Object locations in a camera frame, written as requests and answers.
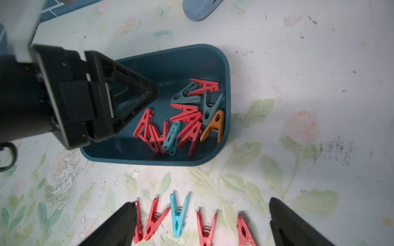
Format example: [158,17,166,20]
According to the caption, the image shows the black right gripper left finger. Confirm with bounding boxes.
[80,202,137,246]

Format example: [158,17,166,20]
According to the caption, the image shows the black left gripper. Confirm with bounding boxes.
[1,45,159,150]

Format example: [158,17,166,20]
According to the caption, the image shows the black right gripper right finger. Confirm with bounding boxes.
[269,197,333,246]

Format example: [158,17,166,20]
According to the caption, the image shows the teal clothespin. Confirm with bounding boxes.
[162,121,182,156]
[170,193,190,238]

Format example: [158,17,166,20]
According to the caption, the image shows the teal plastic storage box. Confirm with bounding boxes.
[79,43,231,167]

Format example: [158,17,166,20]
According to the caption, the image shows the grey clothespin in box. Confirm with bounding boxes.
[170,82,202,104]
[202,90,225,126]

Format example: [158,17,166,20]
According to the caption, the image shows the teal clothespin in box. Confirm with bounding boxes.
[162,121,182,156]

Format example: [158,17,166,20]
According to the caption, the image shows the red clothespin pile in box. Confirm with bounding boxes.
[133,79,225,157]

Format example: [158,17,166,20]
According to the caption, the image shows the orange clothespin in box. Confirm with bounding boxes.
[200,110,225,145]

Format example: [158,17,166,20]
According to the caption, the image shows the grey fabric glasses case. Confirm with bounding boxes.
[182,0,223,22]

